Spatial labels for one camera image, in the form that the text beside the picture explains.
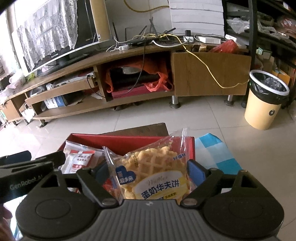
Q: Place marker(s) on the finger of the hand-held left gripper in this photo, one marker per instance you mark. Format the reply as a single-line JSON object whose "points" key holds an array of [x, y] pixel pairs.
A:
{"points": [[55, 158]]}

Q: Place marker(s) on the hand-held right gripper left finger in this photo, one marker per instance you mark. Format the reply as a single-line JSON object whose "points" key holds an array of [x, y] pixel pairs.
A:
{"points": [[101, 172]]}

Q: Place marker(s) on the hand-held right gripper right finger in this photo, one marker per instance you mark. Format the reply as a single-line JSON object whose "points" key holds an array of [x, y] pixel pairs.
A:
{"points": [[196, 172]]}

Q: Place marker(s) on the white foil snack packet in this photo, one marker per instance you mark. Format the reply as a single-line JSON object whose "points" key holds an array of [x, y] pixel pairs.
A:
{"points": [[78, 160]]}

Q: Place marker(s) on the red cardboard box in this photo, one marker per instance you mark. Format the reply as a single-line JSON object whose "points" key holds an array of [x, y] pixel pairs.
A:
{"points": [[92, 139]]}

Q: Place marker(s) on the yellow waffle packet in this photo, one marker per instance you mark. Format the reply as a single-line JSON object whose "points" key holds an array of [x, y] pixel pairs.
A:
{"points": [[152, 166]]}

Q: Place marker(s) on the person's left hand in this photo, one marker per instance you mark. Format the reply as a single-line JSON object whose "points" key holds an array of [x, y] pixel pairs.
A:
{"points": [[4, 227]]}

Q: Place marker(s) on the blue checked tablecloth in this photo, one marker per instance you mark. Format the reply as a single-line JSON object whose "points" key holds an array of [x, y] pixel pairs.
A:
{"points": [[219, 153]]}

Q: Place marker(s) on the blue and white box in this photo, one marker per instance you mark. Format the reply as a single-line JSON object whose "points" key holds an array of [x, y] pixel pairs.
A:
{"points": [[54, 102]]}

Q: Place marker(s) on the dark red flat box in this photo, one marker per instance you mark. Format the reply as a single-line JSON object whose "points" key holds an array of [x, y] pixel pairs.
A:
{"points": [[134, 92]]}

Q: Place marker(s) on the beige trash bin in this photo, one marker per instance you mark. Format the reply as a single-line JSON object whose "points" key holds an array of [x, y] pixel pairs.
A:
{"points": [[259, 111]]}

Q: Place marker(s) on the wooden television stand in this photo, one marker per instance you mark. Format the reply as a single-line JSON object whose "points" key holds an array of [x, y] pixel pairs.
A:
{"points": [[208, 76]]}

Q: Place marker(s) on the orange plastic bag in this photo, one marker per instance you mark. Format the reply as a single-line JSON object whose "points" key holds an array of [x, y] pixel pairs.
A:
{"points": [[161, 81]]}

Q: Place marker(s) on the metal pot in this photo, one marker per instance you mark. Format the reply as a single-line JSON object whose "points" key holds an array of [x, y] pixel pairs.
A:
{"points": [[129, 70]]}

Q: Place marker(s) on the brown tape roll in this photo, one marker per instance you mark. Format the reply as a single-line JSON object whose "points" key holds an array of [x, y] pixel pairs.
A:
{"points": [[203, 48]]}

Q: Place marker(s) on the white power strip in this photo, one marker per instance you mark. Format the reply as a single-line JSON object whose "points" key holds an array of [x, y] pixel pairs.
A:
{"points": [[123, 47]]}

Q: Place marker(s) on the white lace cloth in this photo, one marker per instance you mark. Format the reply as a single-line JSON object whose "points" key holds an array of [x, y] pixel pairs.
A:
{"points": [[46, 30]]}

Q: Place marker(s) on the red plastic bag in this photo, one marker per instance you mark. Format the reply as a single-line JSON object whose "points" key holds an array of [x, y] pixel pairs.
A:
{"points": [[226, 46]]}

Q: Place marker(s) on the white flat device box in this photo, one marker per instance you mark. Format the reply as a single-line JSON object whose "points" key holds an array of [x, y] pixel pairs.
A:
{"points": [[208, 39]]}

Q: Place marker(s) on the black router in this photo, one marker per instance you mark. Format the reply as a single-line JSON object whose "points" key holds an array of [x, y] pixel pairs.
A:
{"points": [[141, 41]]}

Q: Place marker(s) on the black power adapter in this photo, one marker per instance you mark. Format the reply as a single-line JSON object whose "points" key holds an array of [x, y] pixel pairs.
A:
{"points": [[188, 33]]}

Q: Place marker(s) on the black television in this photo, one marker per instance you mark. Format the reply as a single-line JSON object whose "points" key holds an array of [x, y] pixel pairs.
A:
{"points": [[89, 20]]}

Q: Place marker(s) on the black shelf rack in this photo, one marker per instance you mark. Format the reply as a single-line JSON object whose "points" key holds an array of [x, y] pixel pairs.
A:
{"points": [[253, 34]]}

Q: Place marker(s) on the clear crumpled plastic bag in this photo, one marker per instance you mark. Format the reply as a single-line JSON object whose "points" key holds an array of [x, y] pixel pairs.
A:
{"points": [[238, 23]]}

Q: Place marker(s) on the white foam board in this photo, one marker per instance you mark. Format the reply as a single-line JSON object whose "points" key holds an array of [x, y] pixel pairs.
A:
{"points": [[196, 16]]}

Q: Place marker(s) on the pink wrapped package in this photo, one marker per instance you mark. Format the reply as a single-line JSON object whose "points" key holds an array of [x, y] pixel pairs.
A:
{"points": [[288, 24]]}

